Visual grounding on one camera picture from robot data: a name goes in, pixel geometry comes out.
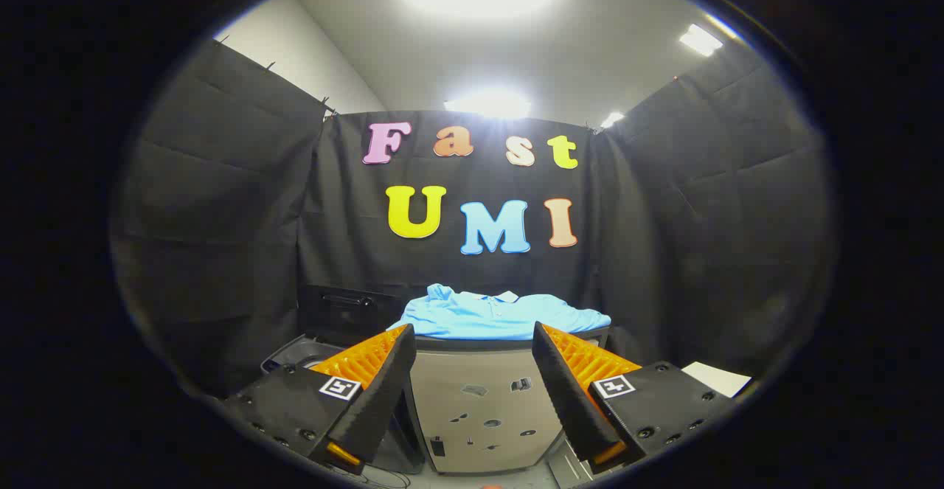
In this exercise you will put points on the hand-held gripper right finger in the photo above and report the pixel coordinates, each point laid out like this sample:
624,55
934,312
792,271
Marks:
566,393

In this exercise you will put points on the ceiling light panel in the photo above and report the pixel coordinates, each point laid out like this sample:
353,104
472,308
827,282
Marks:
488,104
700,40
612,119

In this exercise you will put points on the grey washing machine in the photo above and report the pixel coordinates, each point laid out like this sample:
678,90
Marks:
291,352

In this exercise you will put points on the white paper sheet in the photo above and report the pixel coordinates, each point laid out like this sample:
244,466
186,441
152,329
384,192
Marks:
719,378

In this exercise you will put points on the dark washing machine lid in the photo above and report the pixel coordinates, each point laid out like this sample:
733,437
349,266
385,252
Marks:
346,312

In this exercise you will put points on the black backdrop cloth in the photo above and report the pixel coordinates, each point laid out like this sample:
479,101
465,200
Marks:
221,216

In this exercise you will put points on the light blue polo shirt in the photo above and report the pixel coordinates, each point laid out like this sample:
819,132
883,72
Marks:
487,316

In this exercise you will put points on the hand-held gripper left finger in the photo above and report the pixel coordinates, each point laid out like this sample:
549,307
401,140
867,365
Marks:
383,393

